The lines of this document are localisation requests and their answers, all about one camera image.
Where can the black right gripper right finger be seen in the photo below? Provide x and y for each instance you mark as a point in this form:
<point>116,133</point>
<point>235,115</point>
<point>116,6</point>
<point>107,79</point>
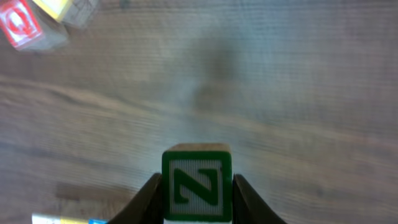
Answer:
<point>249,207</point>

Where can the plain white wooden block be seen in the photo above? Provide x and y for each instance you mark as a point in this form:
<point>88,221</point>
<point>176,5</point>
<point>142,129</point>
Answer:
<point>45,219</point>

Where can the yellow K block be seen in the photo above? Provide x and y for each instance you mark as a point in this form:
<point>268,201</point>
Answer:
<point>68,220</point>

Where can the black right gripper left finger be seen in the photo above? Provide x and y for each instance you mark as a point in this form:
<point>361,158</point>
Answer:
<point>146,207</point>

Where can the blue P block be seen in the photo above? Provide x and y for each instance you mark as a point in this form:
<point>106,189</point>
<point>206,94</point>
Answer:
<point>97,221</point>

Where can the yellow block near Q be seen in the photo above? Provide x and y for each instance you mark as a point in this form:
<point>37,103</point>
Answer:
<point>74,13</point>

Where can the red Q block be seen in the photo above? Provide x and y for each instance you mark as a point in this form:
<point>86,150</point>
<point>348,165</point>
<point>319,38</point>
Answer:
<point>30,29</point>

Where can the green N block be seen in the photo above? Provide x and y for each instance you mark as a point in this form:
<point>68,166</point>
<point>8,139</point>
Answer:
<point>197,182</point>

